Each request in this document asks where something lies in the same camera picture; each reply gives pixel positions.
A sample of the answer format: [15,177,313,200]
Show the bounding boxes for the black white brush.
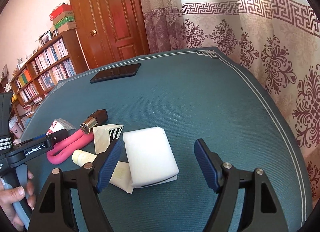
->
[71,149,135,194]

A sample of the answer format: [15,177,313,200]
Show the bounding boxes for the white striped wedge block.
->
[93,124,124,154]

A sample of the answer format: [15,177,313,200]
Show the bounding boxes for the white wrapped packet red print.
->
[46,118,75,135]

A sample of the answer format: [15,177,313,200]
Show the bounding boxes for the white foam sponge block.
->
[123,127,179,189]

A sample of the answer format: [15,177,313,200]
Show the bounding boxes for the person's left hand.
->
[0,170,36,231]

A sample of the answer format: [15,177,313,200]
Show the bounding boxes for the teal table mat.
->
[22,48,312,231]

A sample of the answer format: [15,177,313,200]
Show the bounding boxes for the brown lipstick tube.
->
[80,109,108,134]

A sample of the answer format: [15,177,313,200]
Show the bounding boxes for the brown wooden door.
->
[70,0,150,69]

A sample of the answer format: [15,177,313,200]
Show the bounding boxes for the black smartphone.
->
[90,63,141,84]

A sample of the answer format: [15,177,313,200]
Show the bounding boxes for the wooden bookshelf with books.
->
[10,29,88,129]

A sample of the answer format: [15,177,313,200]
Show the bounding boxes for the patterned curtain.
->
[141,0,319,202]

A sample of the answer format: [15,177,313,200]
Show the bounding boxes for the stack of boxes on shelf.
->
[49,3,76,34]

